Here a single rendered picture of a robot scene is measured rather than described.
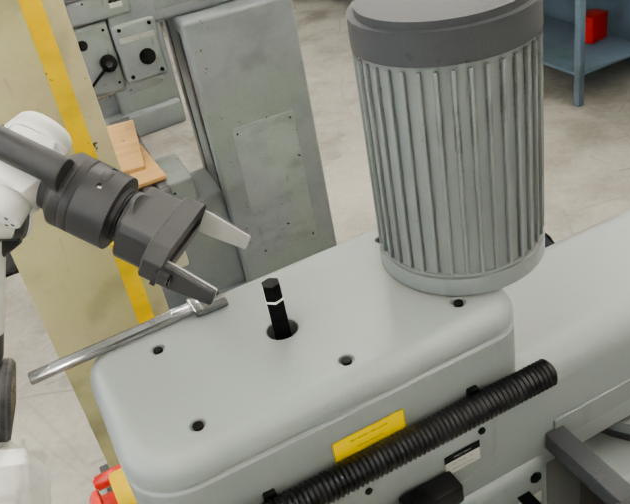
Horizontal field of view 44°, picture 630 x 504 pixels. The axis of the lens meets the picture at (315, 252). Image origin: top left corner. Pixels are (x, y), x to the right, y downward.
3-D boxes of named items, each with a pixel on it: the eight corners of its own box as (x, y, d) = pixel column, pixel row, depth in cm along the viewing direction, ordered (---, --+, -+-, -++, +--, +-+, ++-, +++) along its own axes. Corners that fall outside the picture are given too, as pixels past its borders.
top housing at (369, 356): (174, 592, 82) (129, 493, 73) (115, 438, 103) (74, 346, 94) (532, 402, 96) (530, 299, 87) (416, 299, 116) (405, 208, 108)
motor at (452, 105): (440, 320, 86) (411, 40, 69) (353, 244, 102) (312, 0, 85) (581, 253, 92) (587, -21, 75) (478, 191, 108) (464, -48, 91)
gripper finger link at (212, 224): (251, 233, 90) (203, 210, 90) (244, 253, 92) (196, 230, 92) (256, 226, 91) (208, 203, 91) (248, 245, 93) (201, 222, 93)
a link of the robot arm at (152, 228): (194, 244, 95) (106, 201, 95) (214, 184, 89) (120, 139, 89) (148, 309, 85) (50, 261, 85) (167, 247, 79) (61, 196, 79)
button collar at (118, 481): (131, 533, 89) (115, 499, 86) (119, 497, 94) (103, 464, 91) (148, 525, 90) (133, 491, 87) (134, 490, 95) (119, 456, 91)
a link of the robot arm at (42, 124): (40, 204, 85) (11, 213, 96) (82, 138, 88) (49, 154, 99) (-15, 170, 82) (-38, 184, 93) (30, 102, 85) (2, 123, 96)
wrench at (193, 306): (33, 391, 88) (30, 385, 88) (27, 372, 91) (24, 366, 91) (228, 304, 96) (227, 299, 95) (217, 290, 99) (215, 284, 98)
